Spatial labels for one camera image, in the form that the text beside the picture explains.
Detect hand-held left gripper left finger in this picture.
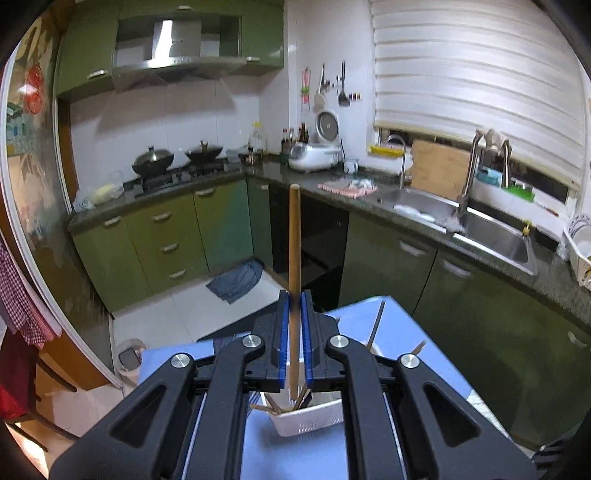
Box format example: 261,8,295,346
51,291,291,480

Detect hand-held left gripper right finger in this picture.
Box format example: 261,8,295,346
301,289,539,480

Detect white plastic utensil holder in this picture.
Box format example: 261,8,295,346
252,342,384,438

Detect brown wooden chopstick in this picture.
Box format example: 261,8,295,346
288,184,302,400

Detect blue table cover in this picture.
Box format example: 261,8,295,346
139,295,511,480

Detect dark chopstick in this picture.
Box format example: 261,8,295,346
366,300,387,350

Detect blue denim floor cloth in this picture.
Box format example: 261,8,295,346
206,259,264,304

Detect green under-sink cabinet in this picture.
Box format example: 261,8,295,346
339,210,591,448

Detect small trash bin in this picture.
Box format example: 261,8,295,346
116,339,146,374

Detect red striped dish towel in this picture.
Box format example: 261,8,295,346
317,179,378,199

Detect green base cabinet with drawers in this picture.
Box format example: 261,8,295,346
71,178,273,312

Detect white dish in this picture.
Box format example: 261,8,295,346
393,203,435,221

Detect white rice cooker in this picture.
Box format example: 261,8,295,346
288,110,345,174

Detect black gas stove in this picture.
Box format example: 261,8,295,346
134,161,232,192

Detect row of dark sauce bottles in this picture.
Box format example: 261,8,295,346
280,122,310,155

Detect clear plastic oil bottle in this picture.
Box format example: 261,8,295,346
248,122,267,155

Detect small curved chrome faucet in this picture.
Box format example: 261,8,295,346
384,135,407,190

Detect black wok with lid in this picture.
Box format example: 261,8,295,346
131,145,175,176
185,140,225,163

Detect steel sink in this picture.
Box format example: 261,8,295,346
379,187,539,277

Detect wooden cutting board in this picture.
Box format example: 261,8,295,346
410,139,472,200

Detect tall steel faucet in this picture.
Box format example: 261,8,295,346
456,130,485,222

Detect dark wooden chair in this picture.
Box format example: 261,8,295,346
7,346,77,453

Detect clear plastic bag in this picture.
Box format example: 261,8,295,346
71,171,125,213

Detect hanging ladle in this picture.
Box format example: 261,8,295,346
315,64,329,110

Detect black hanging spatula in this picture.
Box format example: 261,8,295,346
337,61,350,108

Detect red checked apron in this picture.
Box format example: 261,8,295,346
0,240,63,349

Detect slim steel faucet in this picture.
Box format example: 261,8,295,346
500,138,514,189

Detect red cloth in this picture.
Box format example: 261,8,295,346
0,332,38,421

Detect pale rag on faucet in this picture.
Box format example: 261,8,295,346
475,129,506,148

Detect white dish rack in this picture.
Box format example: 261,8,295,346
561,215,591,291

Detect glass sliding door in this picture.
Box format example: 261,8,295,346
0,14,121,384

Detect steel range hood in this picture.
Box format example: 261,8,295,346
112,18,245,86

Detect white window blind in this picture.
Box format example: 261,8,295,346
369,0,587,183

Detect green upper cabinets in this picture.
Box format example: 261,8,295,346
54,0,284,102

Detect red paper door decoration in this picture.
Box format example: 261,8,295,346
25,65,44,112

